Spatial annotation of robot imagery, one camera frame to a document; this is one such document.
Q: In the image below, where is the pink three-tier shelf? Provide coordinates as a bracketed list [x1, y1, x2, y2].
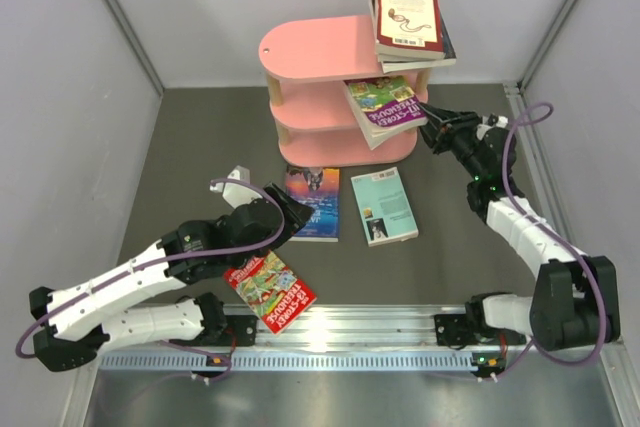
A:
[259, 14, 417, 167]

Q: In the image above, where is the teal back cover book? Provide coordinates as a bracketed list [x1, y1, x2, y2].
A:
[351, 167, 419, 247]

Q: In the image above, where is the blue fantasy cover book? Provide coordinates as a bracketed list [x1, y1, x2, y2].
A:
[285, 165, 340, 242]

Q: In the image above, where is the red 13-storey treehouse book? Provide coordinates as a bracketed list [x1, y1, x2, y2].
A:
[223, 252, 317, 335]

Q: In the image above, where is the black back cover book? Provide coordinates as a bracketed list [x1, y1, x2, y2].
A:
[369, 0, 457, 62]

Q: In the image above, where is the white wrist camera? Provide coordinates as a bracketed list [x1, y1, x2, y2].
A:
[209, 165, 261, 208]
[476, 114, 509, 141]

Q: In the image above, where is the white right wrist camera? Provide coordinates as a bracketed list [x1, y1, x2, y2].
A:
[476, 114, 509, 141]

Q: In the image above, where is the purple 117-storey treehouse book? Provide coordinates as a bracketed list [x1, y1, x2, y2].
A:
[342, 75, 427, 127]

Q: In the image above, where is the orange cover book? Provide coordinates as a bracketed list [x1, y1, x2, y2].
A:
[358, 118, 425, 150]

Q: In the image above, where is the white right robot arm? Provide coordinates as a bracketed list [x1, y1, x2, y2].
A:
[420, 103, 621, 354]

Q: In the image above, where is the blue nineteen eighty-four book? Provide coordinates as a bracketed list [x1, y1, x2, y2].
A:
[380, 57, 457, 74]

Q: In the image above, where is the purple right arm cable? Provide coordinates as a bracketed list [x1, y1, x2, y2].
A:
[479, 102, 609, 383]

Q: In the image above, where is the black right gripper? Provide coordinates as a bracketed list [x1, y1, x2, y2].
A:
[414, 104, 487, 181]

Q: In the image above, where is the red cream pocket-watch book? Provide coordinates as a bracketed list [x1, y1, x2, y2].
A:
[374, 0, 445, 60]

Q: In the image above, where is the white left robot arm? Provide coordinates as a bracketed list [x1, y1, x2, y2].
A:
[25, 179, 314, 372]

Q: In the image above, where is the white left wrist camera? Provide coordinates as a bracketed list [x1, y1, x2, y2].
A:
[209, 165, 261, 208]

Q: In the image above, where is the aluminium mounting rail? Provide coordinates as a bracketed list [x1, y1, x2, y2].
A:
[99, 302, 626, 373]

